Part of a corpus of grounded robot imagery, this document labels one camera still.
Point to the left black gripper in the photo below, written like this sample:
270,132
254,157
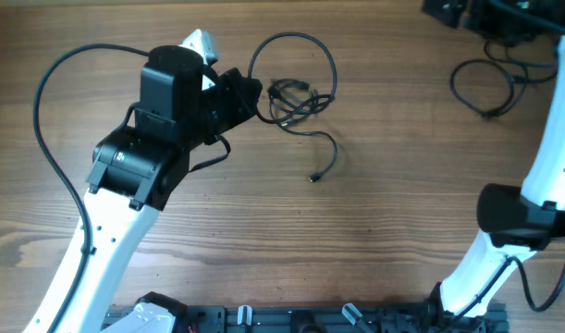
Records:
243,102

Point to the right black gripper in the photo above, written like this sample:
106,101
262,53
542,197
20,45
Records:
476,21

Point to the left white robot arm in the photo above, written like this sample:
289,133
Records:
183,103

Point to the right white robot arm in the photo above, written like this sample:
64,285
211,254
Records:
514,222

